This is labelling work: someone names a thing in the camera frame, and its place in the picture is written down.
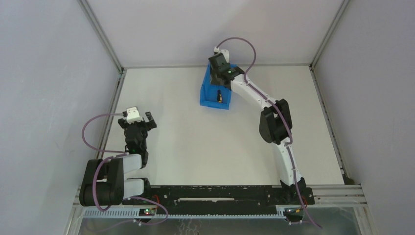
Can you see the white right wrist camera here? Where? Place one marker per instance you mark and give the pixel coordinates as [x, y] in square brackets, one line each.
[225, 53]

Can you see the small electronics board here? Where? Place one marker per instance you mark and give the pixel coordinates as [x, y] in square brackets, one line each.
[147, 212]

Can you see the grey slotted cable duct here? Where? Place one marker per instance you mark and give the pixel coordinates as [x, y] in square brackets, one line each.
[125, 213]

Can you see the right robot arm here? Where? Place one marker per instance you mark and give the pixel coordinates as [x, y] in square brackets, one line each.
[275, 121]

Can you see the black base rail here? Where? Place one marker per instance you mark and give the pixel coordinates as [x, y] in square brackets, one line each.
[221, 198]

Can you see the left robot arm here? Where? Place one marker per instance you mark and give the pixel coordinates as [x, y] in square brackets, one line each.
[105, 182]

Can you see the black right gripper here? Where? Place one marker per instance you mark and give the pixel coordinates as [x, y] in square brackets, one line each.
[219, 75]

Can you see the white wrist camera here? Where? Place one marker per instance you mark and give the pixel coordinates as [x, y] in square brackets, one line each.
[133, 115]
[225, 53]

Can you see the blue plastic bin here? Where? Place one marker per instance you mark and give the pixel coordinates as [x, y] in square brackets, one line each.
[208, 93]

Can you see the black yellow screwdriver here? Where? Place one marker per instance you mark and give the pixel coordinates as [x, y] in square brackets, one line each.
[219, 97]

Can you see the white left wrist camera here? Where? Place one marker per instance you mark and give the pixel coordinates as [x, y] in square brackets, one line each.
[133, 115]

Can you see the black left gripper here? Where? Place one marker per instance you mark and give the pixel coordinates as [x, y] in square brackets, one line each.
[136, 126]

